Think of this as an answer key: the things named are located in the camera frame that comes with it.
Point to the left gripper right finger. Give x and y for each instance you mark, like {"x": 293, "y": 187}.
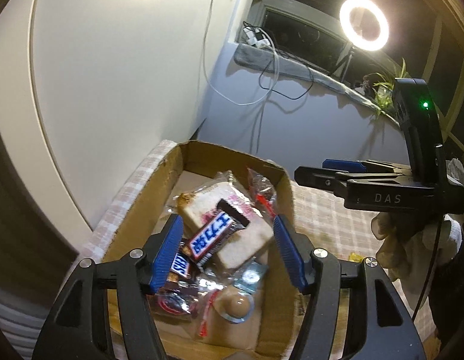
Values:
{"x": 378, "y": 323}

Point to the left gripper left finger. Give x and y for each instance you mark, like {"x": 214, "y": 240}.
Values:
{"x": 78, "y": 327}

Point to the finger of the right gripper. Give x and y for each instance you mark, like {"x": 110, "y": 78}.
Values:
{"x": 365, "y": 166}
{"x": 320, "y": 178}

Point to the dark chocolate cake packet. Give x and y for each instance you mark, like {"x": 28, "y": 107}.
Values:
{"x": 262, "y": 193}

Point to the yellow candy packet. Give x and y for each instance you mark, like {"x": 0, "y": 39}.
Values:
{"x": 355, "y": 258}

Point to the large Snickers bar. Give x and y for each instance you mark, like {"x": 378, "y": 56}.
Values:
{"x": 226, "y": 221}

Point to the small Snickers bar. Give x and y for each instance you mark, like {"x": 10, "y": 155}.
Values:
{"x": 183, "y": 271}

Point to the packaged bread slice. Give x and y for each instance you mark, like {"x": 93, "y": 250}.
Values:
{"x": 197, "y": 207}

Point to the packaged braised egg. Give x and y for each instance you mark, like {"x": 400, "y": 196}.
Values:
{"x": 223, "y": 309}

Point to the red packaged dates snack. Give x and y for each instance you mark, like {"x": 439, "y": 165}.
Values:
{"x": 175, "y": 302}

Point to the teal round candy packet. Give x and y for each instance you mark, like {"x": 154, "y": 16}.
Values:
{"x": 250, "y": 277}

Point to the gloved right hand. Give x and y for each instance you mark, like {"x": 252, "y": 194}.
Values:
{"x": 406, "y": 250}

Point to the plaid pink tablecloth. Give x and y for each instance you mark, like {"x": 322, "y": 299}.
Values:
{"x": 318, "y": 214}

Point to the potted spider plant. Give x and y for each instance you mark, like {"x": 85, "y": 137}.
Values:
{"x": 380, "y": 86}

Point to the grey windowsill cloth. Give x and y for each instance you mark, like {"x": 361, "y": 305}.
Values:
{"x": 262, "y": 60}

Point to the brown cardboard box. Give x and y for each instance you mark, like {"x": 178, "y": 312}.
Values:
{"x": 136, "y": 209}

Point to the white power strip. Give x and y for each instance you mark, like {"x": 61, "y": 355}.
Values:
{"x": 254, "y": 37}

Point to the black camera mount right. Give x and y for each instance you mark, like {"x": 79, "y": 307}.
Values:
{"x": 419, "y": 121}

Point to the ring light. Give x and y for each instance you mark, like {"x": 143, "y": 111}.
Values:
{"x": 364, "y": 24}

